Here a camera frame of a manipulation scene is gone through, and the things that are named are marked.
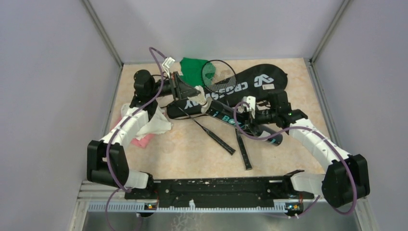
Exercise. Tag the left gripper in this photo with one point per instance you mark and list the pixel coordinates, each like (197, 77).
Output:
(180, 89)

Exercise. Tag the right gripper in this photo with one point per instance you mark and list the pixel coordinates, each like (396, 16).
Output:
(251, 121)

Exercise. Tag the shuttlecock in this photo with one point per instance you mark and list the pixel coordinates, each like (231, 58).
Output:
(200, 98)

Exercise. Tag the black shuttlecock tube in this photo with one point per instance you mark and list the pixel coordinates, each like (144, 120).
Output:
(236, 119)

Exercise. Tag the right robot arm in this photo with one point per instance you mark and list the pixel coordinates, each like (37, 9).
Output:
(346, 176)

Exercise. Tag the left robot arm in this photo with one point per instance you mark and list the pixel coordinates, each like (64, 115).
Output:
(106, 159)

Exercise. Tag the right badminton racket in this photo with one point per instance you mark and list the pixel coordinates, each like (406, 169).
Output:
(219, 77)

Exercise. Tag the badminton racket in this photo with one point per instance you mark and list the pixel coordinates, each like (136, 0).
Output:
(211, 134)
(219, 77)

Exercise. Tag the left badminton racket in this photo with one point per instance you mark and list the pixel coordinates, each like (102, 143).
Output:
(211, 134)

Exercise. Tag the green cloth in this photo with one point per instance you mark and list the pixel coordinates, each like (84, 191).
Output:
(192, 70)

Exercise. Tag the black racket bag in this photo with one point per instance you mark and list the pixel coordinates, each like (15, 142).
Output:
(255, 81)

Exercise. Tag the white towel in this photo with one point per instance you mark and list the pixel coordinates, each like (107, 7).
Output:
(137, 124)

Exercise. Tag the pink cloth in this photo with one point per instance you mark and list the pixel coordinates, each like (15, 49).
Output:
(143, 142)

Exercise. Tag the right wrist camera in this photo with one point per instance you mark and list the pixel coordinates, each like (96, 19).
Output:
(248, 105)

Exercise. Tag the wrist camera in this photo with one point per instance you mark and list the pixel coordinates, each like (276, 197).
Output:
(167, 63)
(248, 105)

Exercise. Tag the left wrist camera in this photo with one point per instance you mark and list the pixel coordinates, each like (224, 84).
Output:
(167, 63)

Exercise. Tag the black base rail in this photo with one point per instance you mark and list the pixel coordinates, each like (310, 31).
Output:
(271, 194)

